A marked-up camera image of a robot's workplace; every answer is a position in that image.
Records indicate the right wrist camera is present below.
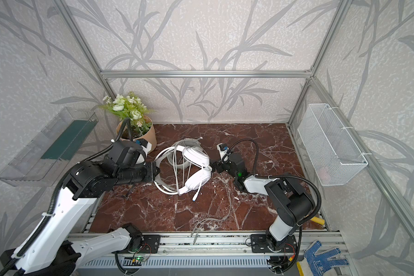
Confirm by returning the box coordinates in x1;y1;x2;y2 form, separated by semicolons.
217;143;229;160

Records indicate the artificial green white plant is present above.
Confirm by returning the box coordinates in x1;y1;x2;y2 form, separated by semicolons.
101;92;152;138

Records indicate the white headphones pair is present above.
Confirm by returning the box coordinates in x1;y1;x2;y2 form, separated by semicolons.
167;137;205;169
154;143;212;201

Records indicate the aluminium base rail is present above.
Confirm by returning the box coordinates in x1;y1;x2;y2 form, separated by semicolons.
68;230;349;270

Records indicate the peach flower pot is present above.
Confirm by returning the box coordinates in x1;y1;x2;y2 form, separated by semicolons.
133;116;157;152

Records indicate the white wire mesh basket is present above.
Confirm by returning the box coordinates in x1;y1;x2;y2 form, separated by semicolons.
298;103;368;186

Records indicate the clear plastic wall shelf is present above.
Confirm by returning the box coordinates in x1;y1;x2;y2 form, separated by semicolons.
0;108;98;187

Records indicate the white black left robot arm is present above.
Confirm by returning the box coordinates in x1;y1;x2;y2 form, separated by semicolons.
0;132;159;276

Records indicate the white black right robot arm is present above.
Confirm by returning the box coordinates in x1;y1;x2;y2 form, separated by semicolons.
213;143;322;252

